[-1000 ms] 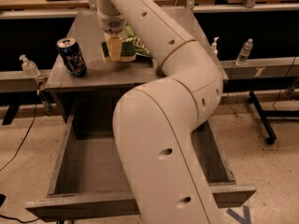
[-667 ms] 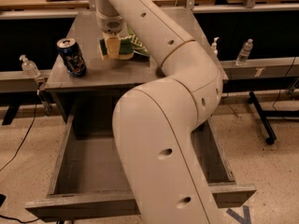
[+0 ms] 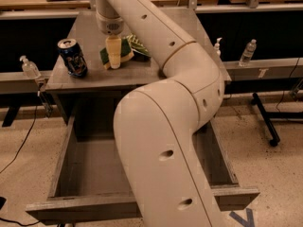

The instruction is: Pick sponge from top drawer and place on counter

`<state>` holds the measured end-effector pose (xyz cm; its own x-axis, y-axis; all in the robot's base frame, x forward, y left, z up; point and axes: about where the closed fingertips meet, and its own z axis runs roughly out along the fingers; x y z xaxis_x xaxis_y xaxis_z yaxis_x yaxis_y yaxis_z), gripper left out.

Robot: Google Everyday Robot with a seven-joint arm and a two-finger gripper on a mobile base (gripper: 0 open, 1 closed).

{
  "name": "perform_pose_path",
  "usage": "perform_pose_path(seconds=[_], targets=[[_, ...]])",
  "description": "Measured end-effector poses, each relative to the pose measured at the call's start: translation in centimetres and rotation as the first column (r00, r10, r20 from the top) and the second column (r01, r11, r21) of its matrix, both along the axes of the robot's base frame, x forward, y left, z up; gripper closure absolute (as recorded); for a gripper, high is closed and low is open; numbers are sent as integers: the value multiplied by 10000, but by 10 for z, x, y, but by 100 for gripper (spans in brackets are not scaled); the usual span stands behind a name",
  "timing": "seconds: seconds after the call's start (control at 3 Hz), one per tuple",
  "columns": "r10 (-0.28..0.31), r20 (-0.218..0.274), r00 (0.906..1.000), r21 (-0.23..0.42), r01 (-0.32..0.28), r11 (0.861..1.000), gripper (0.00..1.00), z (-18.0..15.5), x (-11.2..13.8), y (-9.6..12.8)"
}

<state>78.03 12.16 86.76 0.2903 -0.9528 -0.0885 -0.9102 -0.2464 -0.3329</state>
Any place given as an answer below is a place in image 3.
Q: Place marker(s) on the clear sanitizer pump bottle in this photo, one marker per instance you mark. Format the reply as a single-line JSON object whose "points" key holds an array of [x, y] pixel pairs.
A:
{"points": [[30, 68]]}

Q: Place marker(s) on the grey metal rail bench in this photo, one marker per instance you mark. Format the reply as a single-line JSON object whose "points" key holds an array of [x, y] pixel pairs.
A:
{"points": [[17, 90]]}

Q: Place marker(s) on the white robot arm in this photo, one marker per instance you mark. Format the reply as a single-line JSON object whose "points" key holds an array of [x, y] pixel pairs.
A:
{"points": [[154, 124]]}

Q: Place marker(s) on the clear plastic water bottle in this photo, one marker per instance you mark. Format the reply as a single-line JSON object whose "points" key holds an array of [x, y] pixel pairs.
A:
{"points": [[248, 53]]}

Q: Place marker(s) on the blue soda can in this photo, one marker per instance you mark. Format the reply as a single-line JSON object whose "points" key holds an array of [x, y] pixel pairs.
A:
{"points": [[72, 56]]}

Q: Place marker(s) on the small white pump bottle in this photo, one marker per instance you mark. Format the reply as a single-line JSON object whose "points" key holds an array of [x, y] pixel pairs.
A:
{"points": [[217, 46]]}

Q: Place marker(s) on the grey open top drawer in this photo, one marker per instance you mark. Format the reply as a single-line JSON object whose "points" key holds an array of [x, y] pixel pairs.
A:
{"points": [[89, 182]]}

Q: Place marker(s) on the grey cabinet counter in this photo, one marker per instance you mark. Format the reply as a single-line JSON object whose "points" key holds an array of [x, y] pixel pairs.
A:
{"points": [[131, 74]]}

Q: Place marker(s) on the green yellow sponge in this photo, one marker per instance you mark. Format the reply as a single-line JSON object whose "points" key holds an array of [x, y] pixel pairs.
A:
{"points": [[126, 54]]}

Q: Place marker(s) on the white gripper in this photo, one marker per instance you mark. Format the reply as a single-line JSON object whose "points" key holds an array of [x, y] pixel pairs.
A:
{"points": [[110, 26]]}

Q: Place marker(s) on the green chip bag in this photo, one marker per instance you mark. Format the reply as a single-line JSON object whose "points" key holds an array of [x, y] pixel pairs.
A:
{"points": [[137, 46]]}

